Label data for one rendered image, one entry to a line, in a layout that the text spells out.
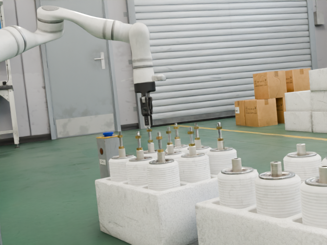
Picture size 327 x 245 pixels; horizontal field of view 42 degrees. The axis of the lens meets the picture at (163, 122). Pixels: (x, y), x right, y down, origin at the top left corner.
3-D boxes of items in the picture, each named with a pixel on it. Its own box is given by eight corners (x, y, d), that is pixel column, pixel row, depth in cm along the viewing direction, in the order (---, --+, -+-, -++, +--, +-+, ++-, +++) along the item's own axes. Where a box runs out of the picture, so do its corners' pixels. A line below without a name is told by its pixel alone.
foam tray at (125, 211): (163, 259, 117) (156, 194, 116) (99, 231, 149) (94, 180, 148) (262, 223, 139) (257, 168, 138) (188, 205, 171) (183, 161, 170)
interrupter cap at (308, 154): (304, 159, 109) (304, 156, 109) (281, 157, 115) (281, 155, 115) (322, 154, 113) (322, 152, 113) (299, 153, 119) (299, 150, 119)
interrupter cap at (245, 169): (237, 177, 95) (236, 174, 95) (214, 174, 102) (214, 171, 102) (260, 170, 100) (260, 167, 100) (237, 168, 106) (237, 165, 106)
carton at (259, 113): (278, 124, 483) (275, 97, 481) (259, 127, 476) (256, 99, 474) (263, 123, 511) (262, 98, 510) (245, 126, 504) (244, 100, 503)
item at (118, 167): (136, 204, 153) (130, 154, 152) (146, 209, 145) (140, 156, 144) (110, 209, 149) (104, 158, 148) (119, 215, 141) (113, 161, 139)
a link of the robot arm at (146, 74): (164, 80, 146) (162, 61, 145) (131, 83, 147) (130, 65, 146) (166, 80, 155) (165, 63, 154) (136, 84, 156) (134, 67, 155)
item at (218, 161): (224, 199, 148) (219, 147, 146) (247, 202, 140) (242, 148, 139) (205, 206, 141) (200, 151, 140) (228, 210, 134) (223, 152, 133)
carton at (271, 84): (287, 96, 486) (285, 70, 485) (269, 98, 478) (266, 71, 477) (272, 97, 515) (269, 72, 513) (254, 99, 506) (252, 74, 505)
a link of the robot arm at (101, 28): (116, 12, 151) (115, 35, 156) (41, 1, 152) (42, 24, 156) (111, 20, 144) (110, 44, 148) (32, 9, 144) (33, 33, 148)
